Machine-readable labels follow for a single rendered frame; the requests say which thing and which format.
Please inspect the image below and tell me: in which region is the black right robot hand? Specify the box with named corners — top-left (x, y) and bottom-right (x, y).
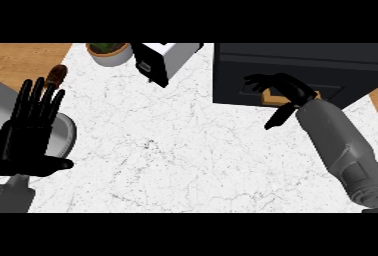
top-left (242, 72), bottom-right (319, 131)

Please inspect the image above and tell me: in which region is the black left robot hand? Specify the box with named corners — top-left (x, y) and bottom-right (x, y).
top-left (0, 76), bottom-right (75, 178)

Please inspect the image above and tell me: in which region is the grey round cup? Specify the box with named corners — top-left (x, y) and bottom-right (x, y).
top-left (44, 112), bottom-right (78, 158)

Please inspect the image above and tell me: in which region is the dark grey drawer cabinet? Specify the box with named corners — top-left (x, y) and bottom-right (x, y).
top-left (211, 42), bottom-right (378, 110)

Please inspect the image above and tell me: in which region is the pale grey block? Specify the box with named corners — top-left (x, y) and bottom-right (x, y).
top-left (0, 82), bottom-right (20, 118)

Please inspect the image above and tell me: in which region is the black and white appliance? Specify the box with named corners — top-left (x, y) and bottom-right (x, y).
top-left (128, 42), bottom-right (205, 89)

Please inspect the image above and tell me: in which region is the potted plant in white pot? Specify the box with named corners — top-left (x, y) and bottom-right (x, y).
top-left (84, 42), bottom-right (136, 68)

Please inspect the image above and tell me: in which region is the tan drawer handle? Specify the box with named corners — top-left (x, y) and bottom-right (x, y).
top-left (258, 89), bottom-right (323, 108)

